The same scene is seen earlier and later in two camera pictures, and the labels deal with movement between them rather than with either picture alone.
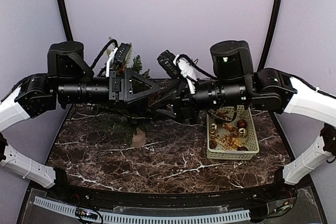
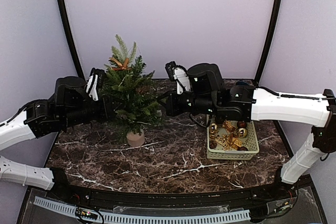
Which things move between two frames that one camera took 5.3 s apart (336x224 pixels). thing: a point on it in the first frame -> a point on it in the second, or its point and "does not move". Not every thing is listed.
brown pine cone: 212,144 does not move
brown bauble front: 242,148 does not move
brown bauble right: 241,124 does not move
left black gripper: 120,90 -> 107,112
